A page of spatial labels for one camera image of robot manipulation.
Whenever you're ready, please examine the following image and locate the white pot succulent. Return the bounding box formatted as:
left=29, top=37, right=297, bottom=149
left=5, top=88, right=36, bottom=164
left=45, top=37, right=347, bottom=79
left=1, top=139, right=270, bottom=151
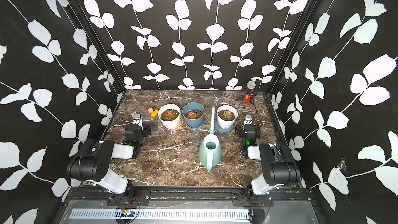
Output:
left=158, top=104, right=181, bottom=130
left=217, top=105, right=238, bottom=130

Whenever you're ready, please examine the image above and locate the mint green watering can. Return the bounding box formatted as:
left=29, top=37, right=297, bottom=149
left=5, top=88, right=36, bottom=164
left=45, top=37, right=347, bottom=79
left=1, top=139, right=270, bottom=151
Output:
left=199, top=107, right=222, bottom=171

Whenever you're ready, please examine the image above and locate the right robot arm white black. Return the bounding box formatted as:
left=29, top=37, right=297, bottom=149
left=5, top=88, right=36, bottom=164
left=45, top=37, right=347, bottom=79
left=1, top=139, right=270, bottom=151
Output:
left=235, top=123, right=302, bottom=196

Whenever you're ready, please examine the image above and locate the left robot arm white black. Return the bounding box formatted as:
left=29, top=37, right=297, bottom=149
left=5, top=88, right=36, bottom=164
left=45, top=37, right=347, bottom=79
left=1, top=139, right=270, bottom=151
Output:
left=66, top=123, right=151, bottom=199

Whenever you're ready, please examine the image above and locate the blue pot middle succulent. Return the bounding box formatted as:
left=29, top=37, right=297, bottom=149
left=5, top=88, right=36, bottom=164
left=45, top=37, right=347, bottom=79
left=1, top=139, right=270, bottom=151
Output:
left=182, top=102, right=204, bottom=129

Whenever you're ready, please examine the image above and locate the blue saucer under right pot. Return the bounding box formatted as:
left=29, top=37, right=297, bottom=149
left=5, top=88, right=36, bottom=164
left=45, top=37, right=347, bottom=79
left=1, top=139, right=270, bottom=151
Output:
left=214, top=121, right=235, bottom=134

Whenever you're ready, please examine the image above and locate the yellow block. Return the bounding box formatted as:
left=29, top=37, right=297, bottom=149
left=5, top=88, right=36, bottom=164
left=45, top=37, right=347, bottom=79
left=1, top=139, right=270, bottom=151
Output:
left=151, top=110, right=159, bottom=118

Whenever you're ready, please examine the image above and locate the red glitter microphone on stand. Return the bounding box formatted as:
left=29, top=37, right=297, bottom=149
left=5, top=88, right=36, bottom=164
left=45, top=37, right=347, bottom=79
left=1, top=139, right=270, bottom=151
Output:
left=235, top=79, right=262, bottom=114

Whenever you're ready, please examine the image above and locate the woven coaster under left pot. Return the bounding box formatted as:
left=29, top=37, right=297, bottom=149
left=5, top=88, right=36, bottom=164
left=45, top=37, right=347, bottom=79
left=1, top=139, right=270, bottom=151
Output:
left=161, top=118, right=183, bottom=131

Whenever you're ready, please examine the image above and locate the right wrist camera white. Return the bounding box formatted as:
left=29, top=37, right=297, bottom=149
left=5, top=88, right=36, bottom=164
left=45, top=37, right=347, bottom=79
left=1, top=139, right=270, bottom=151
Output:
left=243, top=115, right=253, bottom=125

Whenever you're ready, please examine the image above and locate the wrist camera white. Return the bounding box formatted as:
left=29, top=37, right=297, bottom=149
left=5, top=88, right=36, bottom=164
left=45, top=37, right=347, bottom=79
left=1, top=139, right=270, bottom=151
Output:
left=132, top=114, right=143, bottom=128
left=243, top=115, right=253, bottom=125

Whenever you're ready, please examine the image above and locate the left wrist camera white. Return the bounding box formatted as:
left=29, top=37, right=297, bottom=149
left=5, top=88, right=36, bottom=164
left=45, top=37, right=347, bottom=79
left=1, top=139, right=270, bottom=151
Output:
left=132, top=114, right=143, bottom=128

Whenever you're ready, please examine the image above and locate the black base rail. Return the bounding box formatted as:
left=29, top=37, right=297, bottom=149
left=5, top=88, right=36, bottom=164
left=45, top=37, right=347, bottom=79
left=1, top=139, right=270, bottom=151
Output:
left=65, top=186, right=315, bottom=208

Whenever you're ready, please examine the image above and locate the small circuit board with wires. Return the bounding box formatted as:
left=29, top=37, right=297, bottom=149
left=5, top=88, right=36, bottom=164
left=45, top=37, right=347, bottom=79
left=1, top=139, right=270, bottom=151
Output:
left=115, top=208, right=136, bottom=219

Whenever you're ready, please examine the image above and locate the white slotted cable duct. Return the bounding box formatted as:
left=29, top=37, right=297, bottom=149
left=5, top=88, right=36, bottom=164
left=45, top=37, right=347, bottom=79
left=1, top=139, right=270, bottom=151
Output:
left=67, top=208, right=250, bottom=221

